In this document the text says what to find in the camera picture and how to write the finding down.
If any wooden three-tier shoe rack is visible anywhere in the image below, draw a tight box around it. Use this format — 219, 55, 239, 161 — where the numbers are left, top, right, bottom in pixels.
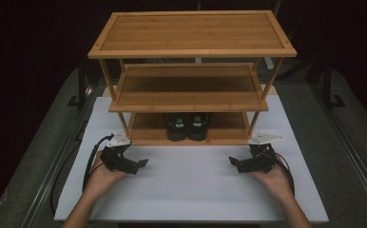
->
87, 9, 299, 147

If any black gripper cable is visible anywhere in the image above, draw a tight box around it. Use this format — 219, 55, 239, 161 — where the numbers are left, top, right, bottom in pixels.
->
276, 153, 297, 198
50, 133, 115, 217

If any black sneaker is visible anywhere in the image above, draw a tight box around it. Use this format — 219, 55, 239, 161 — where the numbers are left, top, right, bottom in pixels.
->
187, 113, 211, 143
165, 113, 189, 143

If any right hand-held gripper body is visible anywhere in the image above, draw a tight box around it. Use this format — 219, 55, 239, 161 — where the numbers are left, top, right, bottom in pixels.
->
247, 132, 284, 174

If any person's left hand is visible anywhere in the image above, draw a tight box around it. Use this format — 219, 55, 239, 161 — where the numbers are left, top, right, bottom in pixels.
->
83, 151, 128, 199

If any black metal stand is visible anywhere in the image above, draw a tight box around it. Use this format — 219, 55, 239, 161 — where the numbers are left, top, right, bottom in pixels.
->
67, 58, 94, 110
309, 55, 347, 110

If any person's right hand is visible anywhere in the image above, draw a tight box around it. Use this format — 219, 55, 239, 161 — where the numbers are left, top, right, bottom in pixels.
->
252, 155, 295, 202

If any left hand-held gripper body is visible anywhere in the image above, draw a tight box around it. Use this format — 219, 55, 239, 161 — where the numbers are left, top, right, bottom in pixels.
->
99, 129, 132, 173

